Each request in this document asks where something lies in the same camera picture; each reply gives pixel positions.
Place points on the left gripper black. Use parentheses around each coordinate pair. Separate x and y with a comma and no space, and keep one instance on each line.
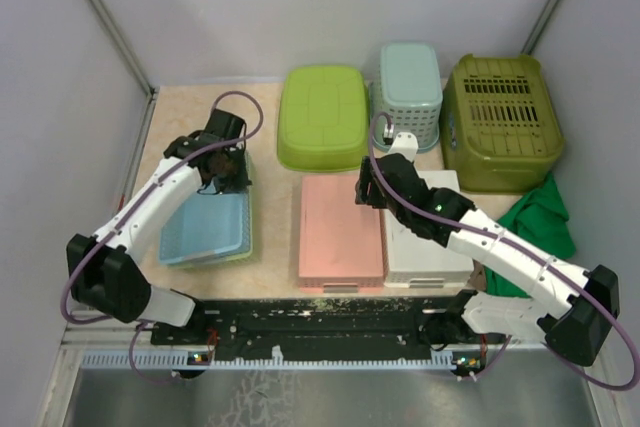
(240,182)

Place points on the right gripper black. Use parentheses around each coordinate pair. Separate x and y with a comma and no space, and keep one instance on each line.
(367,187)

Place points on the pale blue basket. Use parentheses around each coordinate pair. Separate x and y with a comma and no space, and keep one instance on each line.
(205,227)

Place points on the light blue perforated basket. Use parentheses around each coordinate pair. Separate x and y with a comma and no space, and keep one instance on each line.
(408,87)

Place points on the white perforated basket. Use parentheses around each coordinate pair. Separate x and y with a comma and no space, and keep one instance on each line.
(412,262)

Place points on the pink perforated basket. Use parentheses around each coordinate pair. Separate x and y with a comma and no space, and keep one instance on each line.
(340,245)

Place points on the lime green plastic tub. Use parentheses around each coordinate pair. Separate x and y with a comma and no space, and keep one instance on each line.
(323,119)

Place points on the olive green large container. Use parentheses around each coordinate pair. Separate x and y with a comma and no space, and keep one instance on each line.
(498,128)

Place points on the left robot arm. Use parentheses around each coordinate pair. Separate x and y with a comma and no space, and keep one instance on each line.
(104,268)

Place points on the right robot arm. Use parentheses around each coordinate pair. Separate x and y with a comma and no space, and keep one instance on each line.
(568,308)

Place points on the light green perforated basket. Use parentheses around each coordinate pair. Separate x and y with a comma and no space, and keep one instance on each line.
(245,227)

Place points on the brown striped sock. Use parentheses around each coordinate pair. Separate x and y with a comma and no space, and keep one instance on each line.
(478,279)

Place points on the green cloth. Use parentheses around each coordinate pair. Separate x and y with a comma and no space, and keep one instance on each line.
(540,218)

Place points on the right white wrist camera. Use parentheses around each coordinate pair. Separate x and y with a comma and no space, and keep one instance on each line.
(403,143)

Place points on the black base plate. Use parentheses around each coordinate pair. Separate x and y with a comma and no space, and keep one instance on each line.
(337,331)

